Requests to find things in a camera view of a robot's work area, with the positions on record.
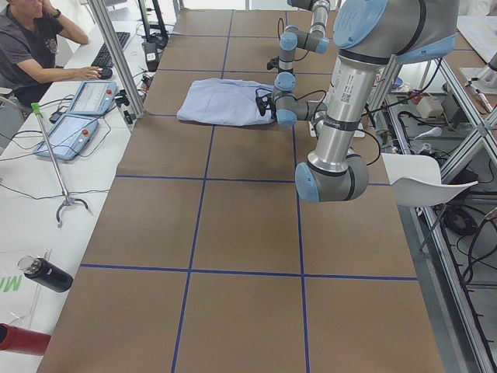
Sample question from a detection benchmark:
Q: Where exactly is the red bottle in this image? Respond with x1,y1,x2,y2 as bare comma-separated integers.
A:
1,323,51,356

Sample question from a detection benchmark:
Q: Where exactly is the black keyboard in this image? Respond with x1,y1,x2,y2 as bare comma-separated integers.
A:
90,31,131,69

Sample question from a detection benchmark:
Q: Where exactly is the black computer mouse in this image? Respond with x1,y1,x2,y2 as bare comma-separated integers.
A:
99,67,113,80

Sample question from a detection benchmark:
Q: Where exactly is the black water bottle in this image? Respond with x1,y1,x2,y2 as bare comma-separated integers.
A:
17,256,73,293

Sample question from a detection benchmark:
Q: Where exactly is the upper blue teach pendant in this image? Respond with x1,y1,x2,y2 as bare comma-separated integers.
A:
66,80,117,117

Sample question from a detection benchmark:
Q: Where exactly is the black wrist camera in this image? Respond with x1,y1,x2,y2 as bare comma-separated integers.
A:
255,88,276,118
266,57,279,71

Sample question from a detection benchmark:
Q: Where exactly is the metal reacher grabber tool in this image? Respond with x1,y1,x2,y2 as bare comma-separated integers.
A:
30,102,94,228

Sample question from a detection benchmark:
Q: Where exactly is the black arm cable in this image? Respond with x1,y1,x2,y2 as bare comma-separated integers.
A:
276,15,311,63
254,87,381,167

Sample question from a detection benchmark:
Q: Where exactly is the blue teach pendant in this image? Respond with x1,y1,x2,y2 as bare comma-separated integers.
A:
47,113,98,161
66,80,117,117

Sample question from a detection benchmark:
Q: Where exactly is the seated person grey shirt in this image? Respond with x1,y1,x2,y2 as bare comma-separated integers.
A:
1,1,101,106

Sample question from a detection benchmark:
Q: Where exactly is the light blue striped shirt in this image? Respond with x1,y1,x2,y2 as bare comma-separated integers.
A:
176,78,273,127

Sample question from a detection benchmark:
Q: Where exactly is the lower blue teach pendant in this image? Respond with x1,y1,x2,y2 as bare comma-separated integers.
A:
47,113,98,161

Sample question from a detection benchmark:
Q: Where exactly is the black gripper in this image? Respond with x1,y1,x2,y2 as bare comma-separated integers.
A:
278,61,294,75

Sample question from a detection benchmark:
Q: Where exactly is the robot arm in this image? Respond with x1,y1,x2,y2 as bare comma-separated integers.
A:
276,0,331,73
270,0,459,202

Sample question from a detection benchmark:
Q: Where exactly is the white plastic chair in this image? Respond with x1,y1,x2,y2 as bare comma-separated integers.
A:
382,153,478,207

